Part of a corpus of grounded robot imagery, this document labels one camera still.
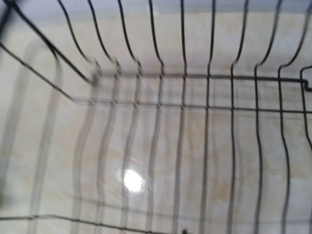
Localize black wire dish rack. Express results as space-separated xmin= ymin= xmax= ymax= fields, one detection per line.
xmin=0 ymin=0 xmax=312 ymax=234

